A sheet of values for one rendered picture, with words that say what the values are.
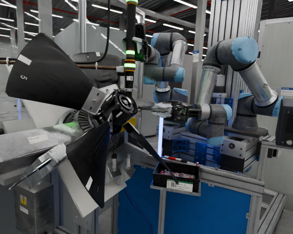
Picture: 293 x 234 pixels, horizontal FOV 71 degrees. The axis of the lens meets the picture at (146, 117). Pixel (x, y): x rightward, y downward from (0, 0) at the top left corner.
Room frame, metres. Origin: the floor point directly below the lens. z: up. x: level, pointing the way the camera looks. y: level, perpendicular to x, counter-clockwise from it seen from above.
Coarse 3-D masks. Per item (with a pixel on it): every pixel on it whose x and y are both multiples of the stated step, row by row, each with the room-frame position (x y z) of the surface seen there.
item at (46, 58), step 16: (32, 48) 0.62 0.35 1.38; (48, 48) 0.65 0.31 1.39; (16, 64) 0.58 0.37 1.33; (32, 64) 0.61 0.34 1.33; (48, 64) 0.64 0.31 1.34; (64, 64) 0.67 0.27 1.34; (16, 80) 0.57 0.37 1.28; (32, 80) 0.60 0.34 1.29; (48, 80) 0.63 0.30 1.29; (64, 80) 0.66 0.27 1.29; (80, 80) 0.69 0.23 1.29; (16, 96) 0.57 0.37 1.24; (32, 96) 0.60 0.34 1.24; (48, 96) 0.63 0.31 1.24; (64, 96) 0.66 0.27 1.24; (80, 96) 0.69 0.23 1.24
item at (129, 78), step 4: (128, 72) 0.85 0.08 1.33; (132, 72) 0.85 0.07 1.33; (128, 76) 0.85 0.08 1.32; (132, 76) 0.85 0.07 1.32; (128, 80) 0.85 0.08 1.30; (132, 80) 0.85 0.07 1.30; (128, 84) 0.85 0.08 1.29; (132, 84) 0.85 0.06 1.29; (132, 88) 0.85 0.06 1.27; (128, 92) 0.85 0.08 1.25
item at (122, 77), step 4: (116, 68) 0.84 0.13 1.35; (120, 68) 0.84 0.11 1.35; (120, 72) 0.84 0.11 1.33; (124, 72) 0.84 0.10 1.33; (120, 76) 0.84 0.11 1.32; (124, 76) 0.85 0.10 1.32; (120, 80) 0.84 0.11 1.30; (124, 80) 0.85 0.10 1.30; (120, 84) 0.84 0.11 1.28; (124, 84) 0.85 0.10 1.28; (124, 88) 0.83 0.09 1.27; (128, 88) 0.84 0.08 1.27
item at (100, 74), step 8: (80, 56) 0.95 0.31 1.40; (96, 56) 0.97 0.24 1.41; (112, 56) 1.00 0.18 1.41; (80, 64) 0.92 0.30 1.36; (88, 64) 0.92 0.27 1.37; (104, 64) 0.93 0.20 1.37; (112, 64) 0.95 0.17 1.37; (120, 64) 0.97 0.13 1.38; (88, 72) 0.89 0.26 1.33; (96, 72) 0.89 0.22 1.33; (104, 72) 0.89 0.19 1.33; (112, 72) 0.90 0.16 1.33; (96, 80) 0.86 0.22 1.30; (104, 80) 0.86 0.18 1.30; (112, 80) 0.86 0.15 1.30
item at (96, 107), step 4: (92, 88) 0.72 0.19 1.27; (96, 88) 0.73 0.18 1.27; (92, 92) 0.72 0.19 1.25; (96, 92) 0.73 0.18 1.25; (100, 92) 0.74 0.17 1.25; (104, 92) 0.75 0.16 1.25; (88, 96) 0.71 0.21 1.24; (92, 96) 0.72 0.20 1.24; (96, 96) 0.73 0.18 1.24; (100, 96) 0.74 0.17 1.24; (104, 96) 0.75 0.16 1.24; (88, 100) 0.72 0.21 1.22; (92, 100) 0.72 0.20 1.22; (96, 100) 0.73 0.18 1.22; (100, 100) 0.74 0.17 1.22; (84, 104) 0.71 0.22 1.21; (88, 104) 0.72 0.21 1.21; (92, 104) 0.72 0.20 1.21; (96, 104) 0.73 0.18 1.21; (100, 104) 0.74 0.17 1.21; (84, 108) 0.71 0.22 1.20; (88, 108) 0.72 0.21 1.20; (92, 108) 0.73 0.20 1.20; (96, 108) 0.73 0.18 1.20; (92, 112) 0.73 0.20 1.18; (96, 112) 0.74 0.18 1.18
